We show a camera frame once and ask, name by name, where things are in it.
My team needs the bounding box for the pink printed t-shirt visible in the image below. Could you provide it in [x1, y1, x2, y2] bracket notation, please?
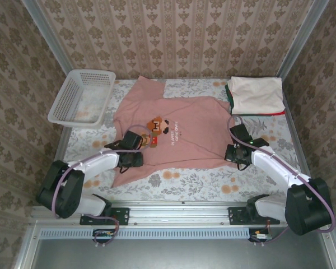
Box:
[111, 75, 236, 188]

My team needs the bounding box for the grey slotted cable duct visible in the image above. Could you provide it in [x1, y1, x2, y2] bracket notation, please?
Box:
[40, 228, 253, 240]

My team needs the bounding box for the aluminium table side rail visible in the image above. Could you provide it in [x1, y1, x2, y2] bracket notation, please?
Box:
[41, 81, 82, 206]
[281, 78, 320, 205]

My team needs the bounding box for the red folded t-shirt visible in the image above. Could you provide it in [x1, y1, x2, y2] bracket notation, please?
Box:
[231, 110, 286, 117]

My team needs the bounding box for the grey metal panel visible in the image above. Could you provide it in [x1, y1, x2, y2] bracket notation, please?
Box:
[30, 226, 334, 269]

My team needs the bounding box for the aluminium frame post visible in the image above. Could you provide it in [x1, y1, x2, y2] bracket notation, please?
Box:
[277, 0, 331, 82]
[21, 0, 82, 88]

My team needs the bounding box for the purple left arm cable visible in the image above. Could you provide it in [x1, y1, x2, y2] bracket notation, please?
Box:
[53, 124, 147, 248]

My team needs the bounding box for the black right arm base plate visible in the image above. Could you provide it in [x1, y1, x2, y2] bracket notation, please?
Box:
[228, 206, 281, 225]

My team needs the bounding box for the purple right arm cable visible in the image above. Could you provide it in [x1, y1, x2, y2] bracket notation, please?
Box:
[228, 115, 335, 248]

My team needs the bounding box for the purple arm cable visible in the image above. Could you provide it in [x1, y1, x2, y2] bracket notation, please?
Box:
[228, 115, 335, 248]
[53, 124, 147, 248]

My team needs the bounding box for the floral tablecloth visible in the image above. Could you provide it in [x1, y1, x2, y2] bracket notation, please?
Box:
[53, 78, 311, 203]

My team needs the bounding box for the white plastic mesh basket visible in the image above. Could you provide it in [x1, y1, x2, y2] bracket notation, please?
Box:
[47, 69, 117, 130]

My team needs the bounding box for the black cable connector box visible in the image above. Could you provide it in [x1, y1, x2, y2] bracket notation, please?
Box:
[249, 227, 273, 244]
[92, 228, 119, 244]

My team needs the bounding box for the aluminium mounting rail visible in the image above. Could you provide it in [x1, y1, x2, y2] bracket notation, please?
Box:
[30, 204, 334, 225]

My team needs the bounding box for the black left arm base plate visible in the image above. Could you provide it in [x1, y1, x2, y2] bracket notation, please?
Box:
[80, 206, 129, 225]

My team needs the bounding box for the stack of folded clothes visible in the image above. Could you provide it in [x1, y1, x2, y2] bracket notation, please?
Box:
[227, 76, 286, 115]

